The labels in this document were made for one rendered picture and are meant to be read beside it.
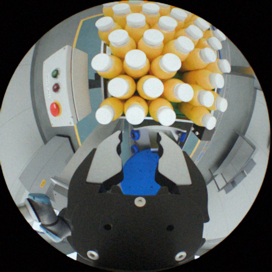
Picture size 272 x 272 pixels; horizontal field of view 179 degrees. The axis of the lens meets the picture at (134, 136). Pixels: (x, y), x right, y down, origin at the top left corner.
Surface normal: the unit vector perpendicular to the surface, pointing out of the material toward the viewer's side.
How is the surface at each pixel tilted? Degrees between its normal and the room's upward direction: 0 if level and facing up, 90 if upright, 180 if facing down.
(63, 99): 0
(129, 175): 90
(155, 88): 0
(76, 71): 90
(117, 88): 0
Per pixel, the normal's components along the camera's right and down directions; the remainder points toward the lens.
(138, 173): 0.00, -0.84
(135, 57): -0.05, 0.54
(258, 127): -0.99, -0.11
